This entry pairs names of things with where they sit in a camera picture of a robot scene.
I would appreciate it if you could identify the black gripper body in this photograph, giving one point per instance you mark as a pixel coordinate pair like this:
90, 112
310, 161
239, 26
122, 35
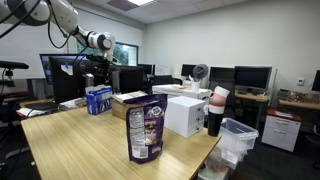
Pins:
103, 69

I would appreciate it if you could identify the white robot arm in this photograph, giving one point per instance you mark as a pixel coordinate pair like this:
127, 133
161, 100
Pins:
63, 13

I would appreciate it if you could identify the blue Oreo Cakesters box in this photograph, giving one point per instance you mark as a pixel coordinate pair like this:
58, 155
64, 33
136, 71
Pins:
99, 101

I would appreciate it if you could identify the brown cardboard box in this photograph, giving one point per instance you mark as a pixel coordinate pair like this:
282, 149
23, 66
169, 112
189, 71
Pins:
120, 110

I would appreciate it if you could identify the white cube box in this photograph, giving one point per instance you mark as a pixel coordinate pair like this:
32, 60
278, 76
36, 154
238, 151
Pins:
183, 115

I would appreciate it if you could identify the window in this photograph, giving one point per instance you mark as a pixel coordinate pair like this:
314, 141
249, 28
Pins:
126, 55

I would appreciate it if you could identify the white blue paper tag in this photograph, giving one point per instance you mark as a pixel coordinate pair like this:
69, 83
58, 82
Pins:
67, 70

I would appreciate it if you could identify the black Dell monitor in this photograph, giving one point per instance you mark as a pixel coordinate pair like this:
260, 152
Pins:
65, 88

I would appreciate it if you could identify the monitor with blue screen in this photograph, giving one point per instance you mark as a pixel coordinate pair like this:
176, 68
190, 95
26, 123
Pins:
46, 68

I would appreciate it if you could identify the black office chair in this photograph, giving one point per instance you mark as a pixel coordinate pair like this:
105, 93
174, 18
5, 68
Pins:
165, 80

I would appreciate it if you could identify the black keyboard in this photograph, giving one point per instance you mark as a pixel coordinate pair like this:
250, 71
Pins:
41, 106

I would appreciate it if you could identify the purple snack bag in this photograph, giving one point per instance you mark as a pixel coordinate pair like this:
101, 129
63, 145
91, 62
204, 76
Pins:
146, 130

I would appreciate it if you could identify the ceiling air vent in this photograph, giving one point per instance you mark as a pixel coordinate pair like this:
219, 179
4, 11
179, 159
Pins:
121, 4

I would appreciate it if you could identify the white papers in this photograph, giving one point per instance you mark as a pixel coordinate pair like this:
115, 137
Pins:
30, 112

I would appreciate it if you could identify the ceiling light panel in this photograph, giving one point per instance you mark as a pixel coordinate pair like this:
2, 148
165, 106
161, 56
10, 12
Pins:
141, 2

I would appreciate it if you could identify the white cup with utensils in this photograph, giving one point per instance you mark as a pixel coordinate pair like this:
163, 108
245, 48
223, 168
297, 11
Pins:
195, 86

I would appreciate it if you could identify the gray round fan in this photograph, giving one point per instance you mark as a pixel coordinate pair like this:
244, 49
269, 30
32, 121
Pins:
200, 71

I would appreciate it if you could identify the pink mug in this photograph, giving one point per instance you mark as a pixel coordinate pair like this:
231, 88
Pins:
217, 99

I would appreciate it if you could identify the black tumbler white rim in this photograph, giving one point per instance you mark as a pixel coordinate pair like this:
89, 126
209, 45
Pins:
214, 125

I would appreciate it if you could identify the clear plastic bin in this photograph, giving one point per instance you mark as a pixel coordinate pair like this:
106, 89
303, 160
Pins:
226, 158
238, 135

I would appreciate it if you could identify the wooden office desk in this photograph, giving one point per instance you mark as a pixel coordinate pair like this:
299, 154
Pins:
251, 97
298, 104

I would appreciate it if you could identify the large black computer monitor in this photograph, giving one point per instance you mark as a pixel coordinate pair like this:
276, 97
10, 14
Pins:
252, 77

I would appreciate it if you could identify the white cabinet red top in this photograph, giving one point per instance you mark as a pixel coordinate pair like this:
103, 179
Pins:
281, 130

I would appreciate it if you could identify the brown clutter pile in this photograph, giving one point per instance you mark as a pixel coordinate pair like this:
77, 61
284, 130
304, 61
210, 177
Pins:
303, 96

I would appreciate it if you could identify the black camera bar on stand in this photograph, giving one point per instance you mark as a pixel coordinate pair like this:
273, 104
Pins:
11, 65

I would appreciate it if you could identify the white wall thermostat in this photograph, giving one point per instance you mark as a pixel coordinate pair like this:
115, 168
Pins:
300, 82

